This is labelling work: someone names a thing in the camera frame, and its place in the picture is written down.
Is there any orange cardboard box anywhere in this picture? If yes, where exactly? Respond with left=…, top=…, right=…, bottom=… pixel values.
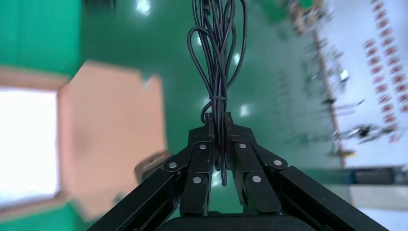
left=0, top=60, right=171, bottom=224

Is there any white printed paper sheet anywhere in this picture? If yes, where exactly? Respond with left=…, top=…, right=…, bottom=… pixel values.
left=0, top=88, right=61, bottom=208

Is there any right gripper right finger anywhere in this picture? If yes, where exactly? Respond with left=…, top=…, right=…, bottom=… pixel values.
left=224, top=112, right=390, bottom=231

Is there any black data cable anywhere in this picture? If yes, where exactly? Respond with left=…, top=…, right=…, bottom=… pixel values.
left=187, top=0, right=248, bottom=187

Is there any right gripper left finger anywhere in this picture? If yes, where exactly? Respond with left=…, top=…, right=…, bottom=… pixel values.
left=88, top=113, right=214, bottom=231

